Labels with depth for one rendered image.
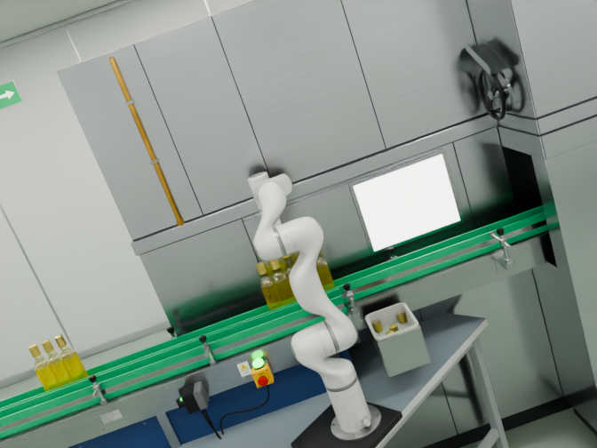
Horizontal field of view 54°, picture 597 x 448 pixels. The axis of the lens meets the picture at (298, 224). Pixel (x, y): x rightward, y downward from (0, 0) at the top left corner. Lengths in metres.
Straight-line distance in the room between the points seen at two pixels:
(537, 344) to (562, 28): 1.48
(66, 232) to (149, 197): 3.34
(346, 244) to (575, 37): 1.17
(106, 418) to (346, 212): 1.29
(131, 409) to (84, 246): 3.42
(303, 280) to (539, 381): 1.59
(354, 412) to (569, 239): 1.05
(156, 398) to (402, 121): 1.51
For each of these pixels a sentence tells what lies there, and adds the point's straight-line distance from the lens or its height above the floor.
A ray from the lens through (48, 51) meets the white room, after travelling 5.64.
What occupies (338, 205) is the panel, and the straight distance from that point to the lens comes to 2.52.
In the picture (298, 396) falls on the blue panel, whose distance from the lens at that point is 2.55.
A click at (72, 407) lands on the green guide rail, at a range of 2.63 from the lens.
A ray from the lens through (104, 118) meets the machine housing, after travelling 2.52.
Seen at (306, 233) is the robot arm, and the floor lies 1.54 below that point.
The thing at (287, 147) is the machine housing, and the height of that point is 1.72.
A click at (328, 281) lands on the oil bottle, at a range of 2.45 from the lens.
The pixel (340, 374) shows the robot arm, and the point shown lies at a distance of 2.10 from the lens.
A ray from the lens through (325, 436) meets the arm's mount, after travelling 2.29.
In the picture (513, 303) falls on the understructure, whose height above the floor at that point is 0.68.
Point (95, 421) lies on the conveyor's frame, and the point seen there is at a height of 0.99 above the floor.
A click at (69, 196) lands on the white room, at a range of 5.74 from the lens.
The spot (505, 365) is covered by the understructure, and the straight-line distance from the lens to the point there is 3.07.
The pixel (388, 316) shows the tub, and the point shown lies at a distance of 2.45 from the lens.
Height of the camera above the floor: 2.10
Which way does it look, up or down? 16 degrees down
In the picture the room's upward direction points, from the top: 20 degrees counter-clockwise
